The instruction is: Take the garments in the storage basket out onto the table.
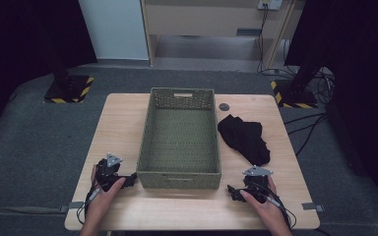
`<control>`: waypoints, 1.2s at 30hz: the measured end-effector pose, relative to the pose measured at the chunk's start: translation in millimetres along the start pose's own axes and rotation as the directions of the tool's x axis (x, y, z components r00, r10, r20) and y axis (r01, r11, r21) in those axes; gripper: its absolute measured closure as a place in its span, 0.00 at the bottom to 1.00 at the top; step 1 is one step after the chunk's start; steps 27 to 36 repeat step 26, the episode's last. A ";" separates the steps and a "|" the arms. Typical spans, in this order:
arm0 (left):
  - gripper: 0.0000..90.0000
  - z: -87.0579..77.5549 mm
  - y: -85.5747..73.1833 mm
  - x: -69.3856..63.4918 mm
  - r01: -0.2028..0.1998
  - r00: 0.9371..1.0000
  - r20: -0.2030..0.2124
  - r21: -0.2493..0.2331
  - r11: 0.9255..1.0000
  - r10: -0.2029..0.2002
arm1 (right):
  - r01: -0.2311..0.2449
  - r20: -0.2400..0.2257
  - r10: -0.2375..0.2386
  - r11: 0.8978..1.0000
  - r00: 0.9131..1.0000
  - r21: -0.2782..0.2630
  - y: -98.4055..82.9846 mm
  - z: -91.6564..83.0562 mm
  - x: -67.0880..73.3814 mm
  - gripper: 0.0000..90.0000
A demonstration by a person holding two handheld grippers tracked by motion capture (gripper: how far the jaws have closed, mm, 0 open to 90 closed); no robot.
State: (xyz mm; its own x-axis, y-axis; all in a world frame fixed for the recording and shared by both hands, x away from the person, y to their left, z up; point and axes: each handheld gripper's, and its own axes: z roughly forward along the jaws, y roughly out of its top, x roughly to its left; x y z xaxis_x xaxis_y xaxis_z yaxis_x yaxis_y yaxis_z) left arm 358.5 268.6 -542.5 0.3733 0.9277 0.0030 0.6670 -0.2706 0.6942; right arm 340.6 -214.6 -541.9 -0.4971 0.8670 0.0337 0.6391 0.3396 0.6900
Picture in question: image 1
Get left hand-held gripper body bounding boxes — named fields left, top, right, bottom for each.
left=94, top=151, right=128, bottom=193

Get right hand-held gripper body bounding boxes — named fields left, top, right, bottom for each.
left=241, top=164, right=275, bottom=205

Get black t-shirt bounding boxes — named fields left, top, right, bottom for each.
left=217, top=113, right=272, bottom=167

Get green woven basket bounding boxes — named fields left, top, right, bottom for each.
left=136, top=87, right=222, bottom=191

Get person's left hand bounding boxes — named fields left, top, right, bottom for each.
left=84, top=164, right=127, bottom=231

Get person's right hand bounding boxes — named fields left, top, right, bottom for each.
left=238, top=176, right=293, bottom=235

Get grey tape strip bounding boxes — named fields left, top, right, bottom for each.
left=58, top=201, right=85, bottom=214
left=300, top=202, right=326, bottom=213

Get black stand with striped base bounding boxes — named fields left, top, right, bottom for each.
left=270, top=48, right=326, bottom=110
left=29, top=0, right=95, bottom=105

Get black curtain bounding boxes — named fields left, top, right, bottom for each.
left=0, top=0, right=98, bottom=141
left=284, top=0, right=378, bottom=212

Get white power socket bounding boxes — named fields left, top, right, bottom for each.
left=257, top=0, right=284, bottom=11

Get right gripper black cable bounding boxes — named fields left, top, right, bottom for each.
left=257, top=181, right=298, bottom=230

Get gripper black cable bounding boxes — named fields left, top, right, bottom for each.
left=257, top=181, right=298, bottom=230
left=75, top=185, right=102, bottom=226

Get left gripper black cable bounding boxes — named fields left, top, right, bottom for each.
left=75, top=185, right=102, bottom=226

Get black floor cables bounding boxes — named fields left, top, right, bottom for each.
left=283, top=112, right=330, bottom=157

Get black socket cable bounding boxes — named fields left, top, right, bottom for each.
left=255, top=3, right=271, bottom=74

